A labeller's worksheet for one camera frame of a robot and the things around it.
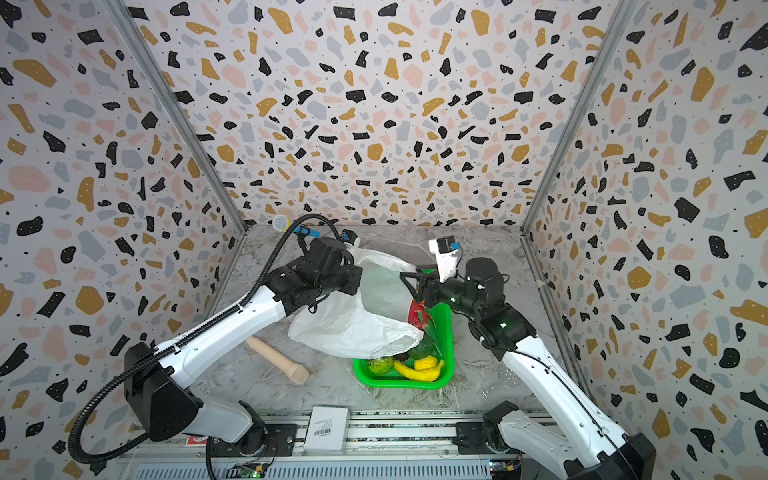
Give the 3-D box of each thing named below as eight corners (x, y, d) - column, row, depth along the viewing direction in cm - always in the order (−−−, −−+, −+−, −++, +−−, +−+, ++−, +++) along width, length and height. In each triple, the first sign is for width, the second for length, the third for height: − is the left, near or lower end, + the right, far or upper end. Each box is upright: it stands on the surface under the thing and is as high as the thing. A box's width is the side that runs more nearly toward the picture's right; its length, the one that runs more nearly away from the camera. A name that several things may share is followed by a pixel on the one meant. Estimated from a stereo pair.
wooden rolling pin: (245, 351, 91) (240, 346, 88) (256, 339, 93) (251, 334, 90) (303, 387, 84) (299, 383, 81) (312, 374, 86) (310, 369, 84)
